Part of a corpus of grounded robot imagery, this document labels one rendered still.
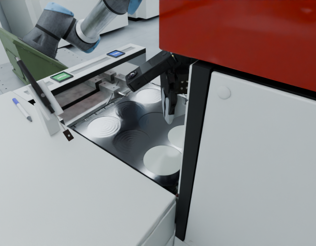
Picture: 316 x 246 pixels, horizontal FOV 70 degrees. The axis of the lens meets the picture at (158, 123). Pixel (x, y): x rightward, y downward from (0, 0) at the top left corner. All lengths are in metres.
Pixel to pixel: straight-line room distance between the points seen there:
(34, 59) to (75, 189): 0.73
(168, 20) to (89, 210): 0.32
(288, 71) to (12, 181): 0.49
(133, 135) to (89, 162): 0.19
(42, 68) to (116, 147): 0.61
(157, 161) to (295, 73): 0.41
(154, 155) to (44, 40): 0.81
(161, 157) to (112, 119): 0.22
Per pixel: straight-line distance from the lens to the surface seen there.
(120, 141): 0.62
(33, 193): 0.49
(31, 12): 3.92
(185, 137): 0.31
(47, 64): 1.11
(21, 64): 0.54
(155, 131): 0.65
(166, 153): 0.59
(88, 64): 0.93
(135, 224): 0.40
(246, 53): 0.23
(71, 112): 0.81
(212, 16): 0.24
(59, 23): 1.20
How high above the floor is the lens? 1.32
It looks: 39 degrees down
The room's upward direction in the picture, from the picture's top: straight up
